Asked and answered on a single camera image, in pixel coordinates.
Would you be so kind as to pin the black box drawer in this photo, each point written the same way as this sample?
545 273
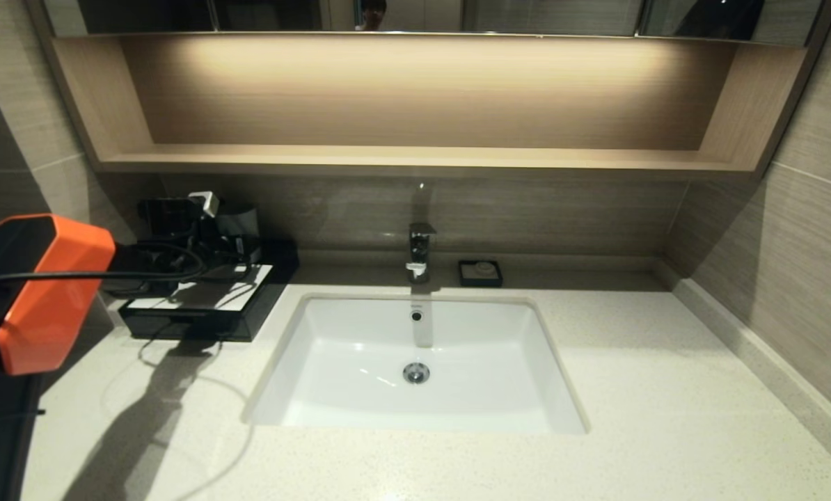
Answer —
200 327

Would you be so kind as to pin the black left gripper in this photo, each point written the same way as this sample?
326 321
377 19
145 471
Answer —
207 254

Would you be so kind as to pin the wooden wall shelf niche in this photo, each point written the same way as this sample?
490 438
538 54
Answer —
415 158

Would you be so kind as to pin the chrome faucet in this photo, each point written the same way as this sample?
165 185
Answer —
420 249

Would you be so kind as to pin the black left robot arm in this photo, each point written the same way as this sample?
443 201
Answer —
53 292

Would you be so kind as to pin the grey plastic cup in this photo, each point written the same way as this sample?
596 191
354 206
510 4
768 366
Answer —
241 219

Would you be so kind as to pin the black box with white top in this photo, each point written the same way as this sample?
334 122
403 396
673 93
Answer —
276 278

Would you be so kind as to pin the small round soap bar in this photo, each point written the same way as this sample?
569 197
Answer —
484 268

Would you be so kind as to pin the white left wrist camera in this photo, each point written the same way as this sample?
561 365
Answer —
204 203

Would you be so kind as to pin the white sink basin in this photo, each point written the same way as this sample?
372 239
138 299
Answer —
360 376

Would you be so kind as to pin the chrome sink drain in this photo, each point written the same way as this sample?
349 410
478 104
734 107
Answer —
416 374

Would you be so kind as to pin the mirror cabinet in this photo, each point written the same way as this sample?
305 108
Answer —
527 15

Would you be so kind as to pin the black soap dish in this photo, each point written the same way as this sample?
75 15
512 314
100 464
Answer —
465 280

